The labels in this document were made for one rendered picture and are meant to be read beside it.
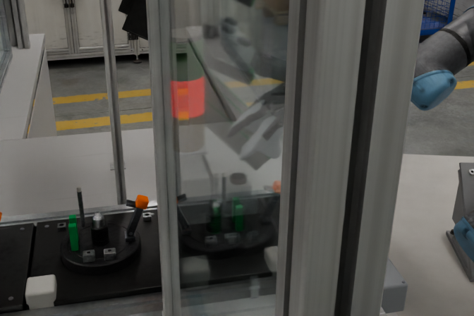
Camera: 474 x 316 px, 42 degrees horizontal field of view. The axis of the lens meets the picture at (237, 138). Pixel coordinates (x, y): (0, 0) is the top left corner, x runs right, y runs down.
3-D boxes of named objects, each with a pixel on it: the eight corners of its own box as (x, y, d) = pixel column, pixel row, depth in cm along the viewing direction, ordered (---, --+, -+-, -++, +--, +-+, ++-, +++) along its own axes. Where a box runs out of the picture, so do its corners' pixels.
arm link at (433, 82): (482, 61, 95) (432, 15, 99) (427, 100, 93) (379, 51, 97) (468, 84, 102) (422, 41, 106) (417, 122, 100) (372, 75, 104)
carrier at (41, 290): (161, 216, 123) (159, 161, 118) (177, 293, 102) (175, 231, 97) (37, 231, 118) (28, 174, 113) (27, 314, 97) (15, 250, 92)
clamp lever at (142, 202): (135, 231, 110) (148, 195, 108) (135, 237, 109) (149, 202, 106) (115, 227, 109) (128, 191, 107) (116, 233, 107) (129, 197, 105)
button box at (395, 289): (357, 242, 124) (360, 216, 122) (404, 312, 106) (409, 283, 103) (324, 246, 123) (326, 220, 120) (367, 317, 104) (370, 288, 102)
